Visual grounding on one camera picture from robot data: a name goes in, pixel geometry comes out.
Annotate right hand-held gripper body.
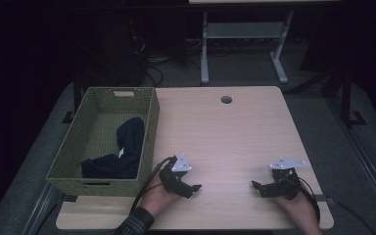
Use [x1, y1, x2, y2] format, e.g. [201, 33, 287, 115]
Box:
[269, 156, 307, 201]

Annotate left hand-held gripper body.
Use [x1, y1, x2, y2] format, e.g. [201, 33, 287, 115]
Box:
[158, 153, 194, 199]

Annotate navy blue printed shirt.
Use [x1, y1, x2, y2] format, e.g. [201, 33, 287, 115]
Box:
[80, 117, 146, 180]

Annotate green woven basket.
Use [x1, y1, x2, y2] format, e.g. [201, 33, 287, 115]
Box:
[45, 86, 161, 198]

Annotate person's right hand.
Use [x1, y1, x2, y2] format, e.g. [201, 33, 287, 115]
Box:
[271, 183, 318, 226]

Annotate person's left hand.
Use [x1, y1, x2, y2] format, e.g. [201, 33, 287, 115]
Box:
[140, 175, 181, 218]

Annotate black metal stand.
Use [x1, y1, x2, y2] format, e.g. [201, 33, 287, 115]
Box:
[337, 65, 368, 129]

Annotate white metal stand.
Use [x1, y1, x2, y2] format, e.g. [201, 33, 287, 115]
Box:
[200, 10, 295, 86]

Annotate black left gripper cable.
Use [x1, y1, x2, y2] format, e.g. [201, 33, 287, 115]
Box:
[128, 156, 177, 216]

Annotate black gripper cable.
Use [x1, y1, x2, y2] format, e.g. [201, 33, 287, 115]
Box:
[297, 177, 322, 226]
[128, 156, 177, 216]

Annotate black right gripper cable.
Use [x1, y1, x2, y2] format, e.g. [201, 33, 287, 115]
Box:
[297, 177, 322, 226]

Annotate metal floor rail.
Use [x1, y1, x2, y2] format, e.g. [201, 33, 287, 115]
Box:
[326, 96, 376, 226]
[21, 181, 64, 235]

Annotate black floor cables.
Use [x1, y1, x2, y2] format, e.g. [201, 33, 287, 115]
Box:
[130, 35, 204, 87]

